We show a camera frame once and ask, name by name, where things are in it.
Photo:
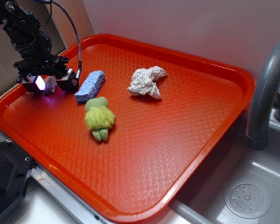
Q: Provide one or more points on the brown wood chip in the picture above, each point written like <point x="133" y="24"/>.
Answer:
<point x="50" y="86"/>

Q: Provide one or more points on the wooden board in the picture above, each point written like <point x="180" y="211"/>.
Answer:
<point x="78" y="15"/>

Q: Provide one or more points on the grey sink drain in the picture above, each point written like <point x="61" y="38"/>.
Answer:
<point x="247" y="198"/>

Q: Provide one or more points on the red plastic tray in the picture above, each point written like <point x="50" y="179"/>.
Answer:
<point x="155" y="144"/>

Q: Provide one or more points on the blue sponge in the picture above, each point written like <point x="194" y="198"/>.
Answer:
<point x="90" y="87"/>

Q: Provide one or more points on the cardboard panel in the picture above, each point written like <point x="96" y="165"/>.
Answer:
<point x="8" y="56"/>

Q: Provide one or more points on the green plush toy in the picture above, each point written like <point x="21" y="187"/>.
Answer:
<point x="99" y="118"/>

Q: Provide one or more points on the crumpled white paper towel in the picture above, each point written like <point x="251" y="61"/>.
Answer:
<point x="144" y="82"/>

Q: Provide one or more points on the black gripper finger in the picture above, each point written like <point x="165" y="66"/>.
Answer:
<point x="68" y="82"/>

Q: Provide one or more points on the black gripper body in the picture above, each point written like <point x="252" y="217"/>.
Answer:
<point x="52" y="66"/>

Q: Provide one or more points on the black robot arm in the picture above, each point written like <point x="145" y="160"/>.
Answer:
<point x="28" y="39"/>

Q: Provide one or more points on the gripper finger with light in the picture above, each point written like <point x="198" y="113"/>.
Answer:
<point x="31" y="83"/>

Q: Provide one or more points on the aluminium rail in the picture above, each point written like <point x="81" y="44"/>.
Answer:
<point x="47" y="201"/>

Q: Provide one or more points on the black metal bracket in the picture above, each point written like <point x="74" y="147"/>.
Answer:
<point x="15" y="170"/>

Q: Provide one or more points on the grey toy faucet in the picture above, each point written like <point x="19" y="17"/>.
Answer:
<point x="266" y="94"/>

